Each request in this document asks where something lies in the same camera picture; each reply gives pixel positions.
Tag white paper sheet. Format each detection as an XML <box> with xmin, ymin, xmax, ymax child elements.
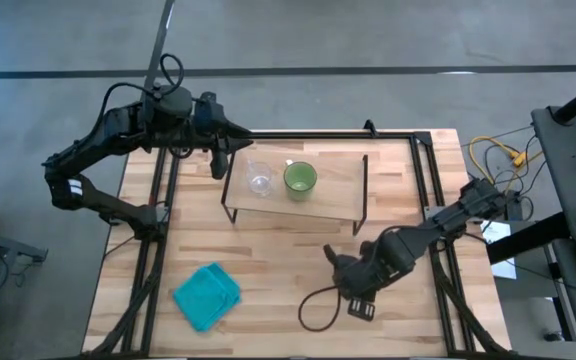
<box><xmin>478</xmin><ymin>219</ymin><xmax>519</xmax><ymax>281</ymax></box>

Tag black metal table frame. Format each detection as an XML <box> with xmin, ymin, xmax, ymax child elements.
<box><xmin>81</xmin><ymin>128</ymin><xmax>519</xmax><ymax>360</ymax></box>

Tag green ribbed mug white handle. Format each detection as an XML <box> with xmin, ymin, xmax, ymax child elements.
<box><xmin>282</xmin><ymin>158</ymin><xmax>319</xmax><ymax>203</ymax></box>

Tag black right arm cable loop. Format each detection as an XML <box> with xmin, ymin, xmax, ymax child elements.
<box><xmin>297</xmin><ymin>284</ymin><xmax>343</xmax><ymax>333</ymax></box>

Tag black upright pole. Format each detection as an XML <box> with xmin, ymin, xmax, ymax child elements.
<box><xmin>140</xmin><ymin>0</ymin><xmax>177</xmax><ymax>99</ymax></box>

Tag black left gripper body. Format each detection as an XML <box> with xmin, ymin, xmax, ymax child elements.
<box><xmin>194</xmin><ymin>91</ymin><xmax>233</xmax><ymax>152</ymax></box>

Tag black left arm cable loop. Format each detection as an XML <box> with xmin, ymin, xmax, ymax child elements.
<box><xmin>159</xmin><ymin>52</ymin><xmax>186</xmax><ymax>97</ymax></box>

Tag grey desk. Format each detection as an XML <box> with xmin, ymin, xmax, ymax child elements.
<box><xmin>0</xmin><ymin>223</ymin><xmax>50</xmax><ymax>265</ymax></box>

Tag clear glass cup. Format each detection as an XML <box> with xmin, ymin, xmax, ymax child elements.
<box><xmin>245</xmin><ymin>159</ymin><xmax>275</xmax><ymax>198</ymax></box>

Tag black floor cables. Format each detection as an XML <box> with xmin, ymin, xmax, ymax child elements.
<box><xmin>482</xmin><ymin>144</ymin><xmax>549</xmax><ymax>211</ymax></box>

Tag teal folded cloth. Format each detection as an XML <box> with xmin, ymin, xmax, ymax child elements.
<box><xmin>172</xmin><ymin>261</ymin><xmax>243</xmax><ymax>333</ymax></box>

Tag yellow cable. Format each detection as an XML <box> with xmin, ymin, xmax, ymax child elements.
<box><xmin>467</xmin><ymin>134</ymin><xmax>545</xmax><ymax>187</ymax></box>

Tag grey side table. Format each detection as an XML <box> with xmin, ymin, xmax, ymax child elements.
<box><xmin>530</xmin><ymin>103</ymin><xmax>576</xmax><ymax>360</ymax></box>

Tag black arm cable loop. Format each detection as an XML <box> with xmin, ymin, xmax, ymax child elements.
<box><xmin>159</xmin><ymin>52</ymin><xmax>186</xmax><ymax>97</ymax></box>
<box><xmin>297</xmin><ymin>284</ymin><xmax>343</xmax><ymax>333</ymax></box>

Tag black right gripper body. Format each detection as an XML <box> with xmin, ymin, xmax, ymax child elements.
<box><xmin>334</xmin><ymin>252</ymin><xmax>382</xmax><ymax>304</ymax></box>

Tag wooden shelf black metal legs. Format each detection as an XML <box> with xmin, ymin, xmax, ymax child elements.
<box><xmin>220</xmin><ymin>142</ymin><xmax>371</xmax><ymax>237</ymax></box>

